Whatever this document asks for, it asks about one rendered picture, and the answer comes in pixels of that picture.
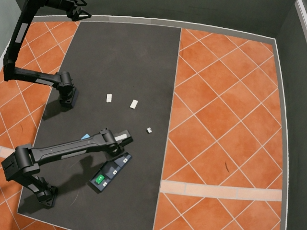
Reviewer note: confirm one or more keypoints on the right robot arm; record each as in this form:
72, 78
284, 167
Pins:
19, 163

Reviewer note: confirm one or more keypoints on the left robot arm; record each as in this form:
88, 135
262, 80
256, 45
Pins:
60, 80

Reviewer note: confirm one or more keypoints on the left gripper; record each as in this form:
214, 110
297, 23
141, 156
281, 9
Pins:
75, 16

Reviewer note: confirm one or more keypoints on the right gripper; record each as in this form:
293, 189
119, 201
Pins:
112, 157

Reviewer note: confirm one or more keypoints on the green 9v battery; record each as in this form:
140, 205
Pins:
100, 179

